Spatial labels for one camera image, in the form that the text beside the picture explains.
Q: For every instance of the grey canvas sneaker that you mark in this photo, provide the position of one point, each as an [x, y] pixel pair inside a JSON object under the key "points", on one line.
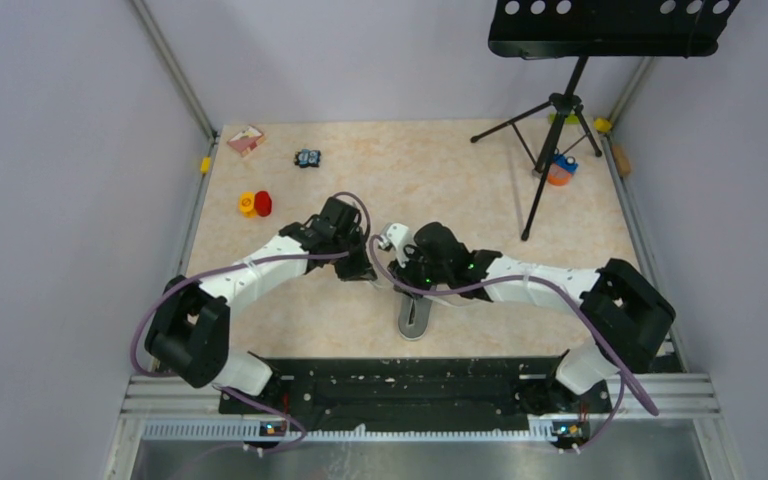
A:
{"points": [[413, 317]]}

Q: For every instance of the black music stand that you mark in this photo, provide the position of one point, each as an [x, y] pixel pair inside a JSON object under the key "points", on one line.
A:
{"points": [[583, 29]]}

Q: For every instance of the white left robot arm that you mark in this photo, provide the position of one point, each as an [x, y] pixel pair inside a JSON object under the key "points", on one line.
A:
{"points": [[188, 328]]}

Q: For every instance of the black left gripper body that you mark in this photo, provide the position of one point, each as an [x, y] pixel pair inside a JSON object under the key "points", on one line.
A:
{"points": [[355, 265]]}

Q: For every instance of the yellow corner clip left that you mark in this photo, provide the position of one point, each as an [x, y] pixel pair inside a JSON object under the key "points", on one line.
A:
{"points": [[205, 165]]}

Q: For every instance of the white slotted cable duct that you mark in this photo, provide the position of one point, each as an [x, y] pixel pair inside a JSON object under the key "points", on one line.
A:
{"points": [[255, 431]]}

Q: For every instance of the small black blue toy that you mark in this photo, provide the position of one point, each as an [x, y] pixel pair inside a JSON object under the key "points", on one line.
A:
{"points": [[307, 158]]}

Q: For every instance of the red round toy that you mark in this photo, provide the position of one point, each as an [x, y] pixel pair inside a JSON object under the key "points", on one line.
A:
{"points": [[263, 203]]}

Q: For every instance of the pink and white box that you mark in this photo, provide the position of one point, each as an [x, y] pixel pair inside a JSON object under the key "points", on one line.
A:
{"points": [[246, 140]]}

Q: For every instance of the yellow corner clip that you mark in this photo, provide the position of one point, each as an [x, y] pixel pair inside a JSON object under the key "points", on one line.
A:
{"points": [[602, 125], [205, 165]]}

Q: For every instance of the orange blue toy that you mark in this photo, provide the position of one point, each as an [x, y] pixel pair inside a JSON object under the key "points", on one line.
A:
{"points": [[562, 170]]}

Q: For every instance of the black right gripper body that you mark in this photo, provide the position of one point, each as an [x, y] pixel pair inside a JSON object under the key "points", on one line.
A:
{"points": [[417, 271]]}

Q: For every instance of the yellow round toy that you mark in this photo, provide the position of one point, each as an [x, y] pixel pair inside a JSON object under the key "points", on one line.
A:
{"points": [[246, 204]]}

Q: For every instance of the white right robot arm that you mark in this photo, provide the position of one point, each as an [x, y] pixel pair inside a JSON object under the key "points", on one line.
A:
{"points": [[627, 318]]}

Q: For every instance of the yellow corner clip right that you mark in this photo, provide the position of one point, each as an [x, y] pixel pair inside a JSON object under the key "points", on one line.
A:
{"points": [[602, 125]]}

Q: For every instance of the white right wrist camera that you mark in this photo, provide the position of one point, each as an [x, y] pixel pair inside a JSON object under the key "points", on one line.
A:
{"points": [[395, 236]]}

